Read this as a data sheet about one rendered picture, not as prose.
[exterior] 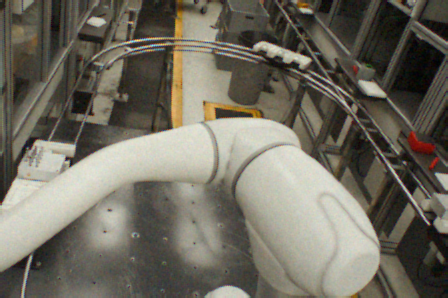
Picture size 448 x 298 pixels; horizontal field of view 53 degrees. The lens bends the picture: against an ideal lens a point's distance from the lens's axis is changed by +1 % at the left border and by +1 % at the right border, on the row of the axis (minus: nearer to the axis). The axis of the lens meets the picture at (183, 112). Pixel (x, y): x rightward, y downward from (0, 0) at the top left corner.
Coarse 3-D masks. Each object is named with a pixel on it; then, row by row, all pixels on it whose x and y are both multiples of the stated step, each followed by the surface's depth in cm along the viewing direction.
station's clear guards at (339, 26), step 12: (312, 0) 403; (348, 0) 327; (360, 0) 307; (336, 12) 345; (348, 12) 323; (360, 12) 304; (336, 24) 341; (348, 24) 320; (360, 24) 301; (348, 36) 317; (348, 48) 314
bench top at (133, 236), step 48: (96, 144) 199; (144, 192) 177; (192, 192) 182; (48, 240) 147; (96, 240) 151; (144, 240) 155; (192, 240) 159; (240, 240) 164; (0, 288) 129; (48, 288) 132; (96, 288) 135; (144, 288) 138; (192, 288) 141; (240, 288) 145
